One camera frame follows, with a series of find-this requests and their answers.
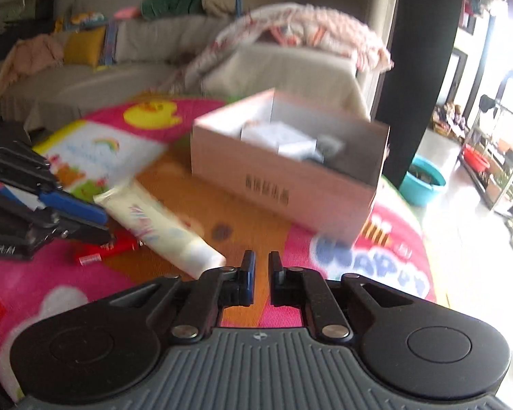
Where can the white power adapter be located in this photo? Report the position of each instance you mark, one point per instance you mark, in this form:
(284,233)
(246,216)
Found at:
(282,139)

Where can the green plush toy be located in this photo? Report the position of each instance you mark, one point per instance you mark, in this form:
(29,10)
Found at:
(155,9)

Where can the beige sofa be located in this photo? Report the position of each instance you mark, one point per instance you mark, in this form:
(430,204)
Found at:
(149,56)

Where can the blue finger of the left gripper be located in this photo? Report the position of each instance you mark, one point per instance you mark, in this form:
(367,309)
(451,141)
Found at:
(20,226)
(59,200)

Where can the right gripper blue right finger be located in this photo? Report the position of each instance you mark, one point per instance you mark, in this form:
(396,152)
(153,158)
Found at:
(307,291)

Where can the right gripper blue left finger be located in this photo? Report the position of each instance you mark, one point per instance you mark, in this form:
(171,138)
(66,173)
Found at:
(215,290)

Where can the pink patterned blanket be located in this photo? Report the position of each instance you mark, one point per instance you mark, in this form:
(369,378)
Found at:
(289,25)

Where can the red plastic basin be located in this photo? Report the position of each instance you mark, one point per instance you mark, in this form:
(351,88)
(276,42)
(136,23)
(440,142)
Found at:
(474,159)

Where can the pink cardboard box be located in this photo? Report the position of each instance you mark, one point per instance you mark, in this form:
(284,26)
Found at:
(333,202)

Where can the yellow cushion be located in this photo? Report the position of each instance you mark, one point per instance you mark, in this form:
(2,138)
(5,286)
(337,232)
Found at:
(85,47)

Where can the black hair dryer nozzle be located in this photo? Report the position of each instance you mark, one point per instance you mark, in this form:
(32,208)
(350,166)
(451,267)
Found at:
(327,146)

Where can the white cream tube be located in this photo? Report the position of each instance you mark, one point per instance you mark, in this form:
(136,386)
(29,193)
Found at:
(158,228)

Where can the metal shelf rack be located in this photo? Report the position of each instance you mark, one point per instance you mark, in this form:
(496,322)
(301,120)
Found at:
(491,134)

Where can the teal plastic basin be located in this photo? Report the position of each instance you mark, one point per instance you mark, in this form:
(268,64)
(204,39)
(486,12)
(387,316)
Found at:
(422,182)

